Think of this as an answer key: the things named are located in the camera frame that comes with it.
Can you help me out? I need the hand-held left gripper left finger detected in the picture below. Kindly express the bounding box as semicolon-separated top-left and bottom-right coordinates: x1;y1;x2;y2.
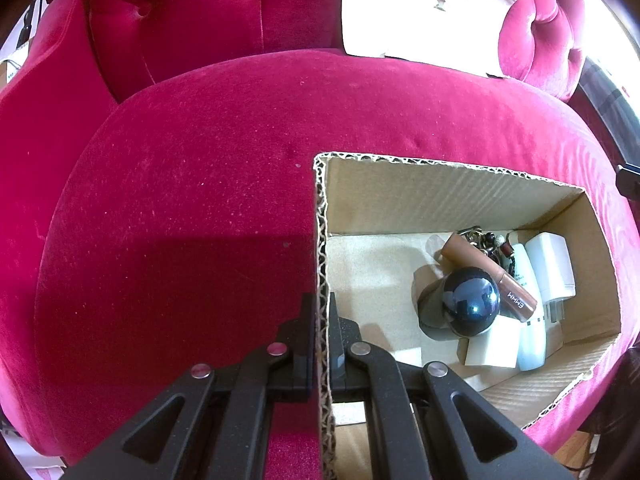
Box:
65;294;317;480

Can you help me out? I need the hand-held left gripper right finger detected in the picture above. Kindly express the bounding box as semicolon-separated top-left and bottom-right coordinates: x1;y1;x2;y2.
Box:
329;292;576;480

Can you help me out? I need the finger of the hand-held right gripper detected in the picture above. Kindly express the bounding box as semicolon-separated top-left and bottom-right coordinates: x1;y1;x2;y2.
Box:
617;164;640;193

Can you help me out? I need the small white charger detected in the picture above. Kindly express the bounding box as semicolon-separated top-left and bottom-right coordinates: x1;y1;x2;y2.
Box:
465;320;521;368

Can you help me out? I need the black glossy ball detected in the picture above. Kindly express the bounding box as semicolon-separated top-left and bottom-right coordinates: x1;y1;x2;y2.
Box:
412;267;501;343

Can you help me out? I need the large white charger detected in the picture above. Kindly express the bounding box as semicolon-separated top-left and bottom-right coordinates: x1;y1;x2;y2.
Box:
525;232;576;321

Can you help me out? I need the pale green tube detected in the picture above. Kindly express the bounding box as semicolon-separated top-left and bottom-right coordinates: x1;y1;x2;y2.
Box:
510;242;546;371

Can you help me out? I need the brown lipstick tube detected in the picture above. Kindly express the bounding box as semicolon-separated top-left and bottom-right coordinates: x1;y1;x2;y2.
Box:
441;231;538;322

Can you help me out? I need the keyring with metal carabiner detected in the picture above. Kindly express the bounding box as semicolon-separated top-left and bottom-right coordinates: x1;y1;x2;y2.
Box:
457;227;516;276

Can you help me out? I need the cardboard box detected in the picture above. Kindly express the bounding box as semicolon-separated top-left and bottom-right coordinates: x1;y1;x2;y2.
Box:
312;152;623;480

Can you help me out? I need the dark plaid blanket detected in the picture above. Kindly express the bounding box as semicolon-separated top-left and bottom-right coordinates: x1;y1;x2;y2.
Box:
575;57;640;156

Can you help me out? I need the red velvet tufted sofa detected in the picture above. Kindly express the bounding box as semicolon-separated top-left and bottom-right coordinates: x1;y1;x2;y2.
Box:
0;0;640;480

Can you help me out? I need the creased white paper sheet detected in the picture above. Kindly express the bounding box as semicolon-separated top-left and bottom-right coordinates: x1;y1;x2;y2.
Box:
341;0;523;78

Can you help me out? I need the black stick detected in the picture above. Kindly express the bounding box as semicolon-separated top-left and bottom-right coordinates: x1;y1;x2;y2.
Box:
17;0;48;48

